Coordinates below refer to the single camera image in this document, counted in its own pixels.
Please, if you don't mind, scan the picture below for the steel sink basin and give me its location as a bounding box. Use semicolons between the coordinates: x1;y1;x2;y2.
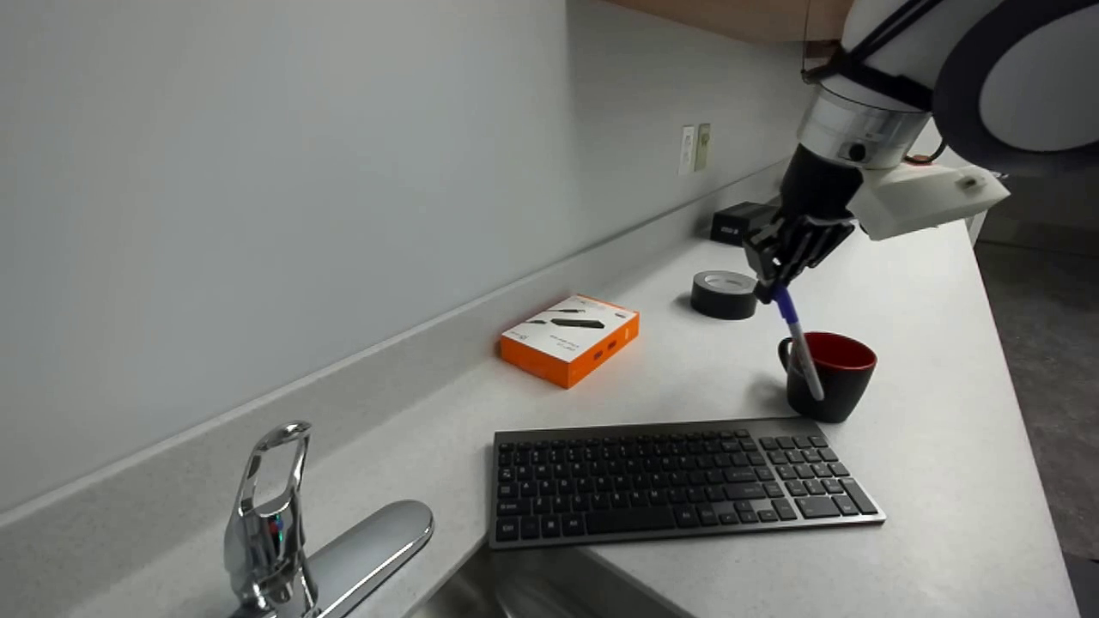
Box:
405;538;692;618

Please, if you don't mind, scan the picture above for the white wall outlet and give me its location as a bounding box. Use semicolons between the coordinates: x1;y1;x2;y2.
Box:
675;120;713;180

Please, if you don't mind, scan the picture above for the black mug with red inside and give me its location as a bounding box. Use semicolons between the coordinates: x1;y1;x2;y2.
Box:
775;330;883;428

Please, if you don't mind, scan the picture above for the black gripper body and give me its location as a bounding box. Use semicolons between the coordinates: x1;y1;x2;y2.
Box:
775;144;866;237

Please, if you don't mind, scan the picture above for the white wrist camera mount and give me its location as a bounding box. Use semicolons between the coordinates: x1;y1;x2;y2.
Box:
848;156;1014;243

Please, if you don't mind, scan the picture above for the black and silver keyboard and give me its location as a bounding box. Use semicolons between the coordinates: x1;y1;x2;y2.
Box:
487;417;889;552

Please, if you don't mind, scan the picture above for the blue marker pen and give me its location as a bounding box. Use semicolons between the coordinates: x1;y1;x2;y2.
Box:
768;282;826;406

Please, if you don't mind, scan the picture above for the orange and white box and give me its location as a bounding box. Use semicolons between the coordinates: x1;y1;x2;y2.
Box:
495;292;641;390

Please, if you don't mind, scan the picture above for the chrome sink faucet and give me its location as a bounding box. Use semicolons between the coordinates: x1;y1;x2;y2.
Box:
218;419;437;618

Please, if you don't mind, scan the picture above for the small black box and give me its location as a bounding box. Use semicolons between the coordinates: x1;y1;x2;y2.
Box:
708;199;784;246

